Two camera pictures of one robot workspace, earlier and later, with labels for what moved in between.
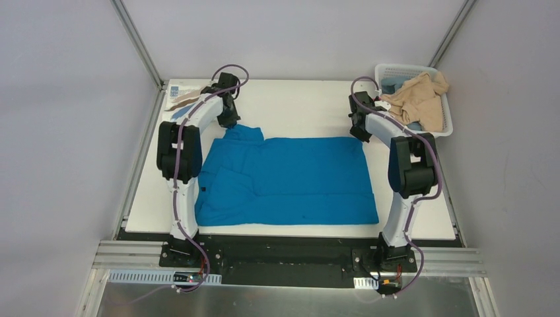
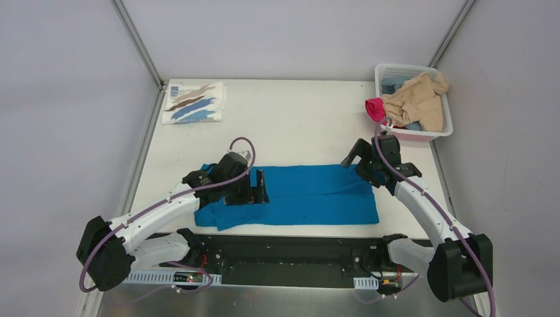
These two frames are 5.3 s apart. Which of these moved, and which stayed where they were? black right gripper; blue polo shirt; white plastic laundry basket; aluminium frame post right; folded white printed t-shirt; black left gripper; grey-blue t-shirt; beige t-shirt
Moved: blue polo shirt; black left gripper; black right gripper
Stayed: white plastic laundry basket; grey-blue t-shirt; beige t-shirt; folded white printed t-shirt; aluminium frame post right
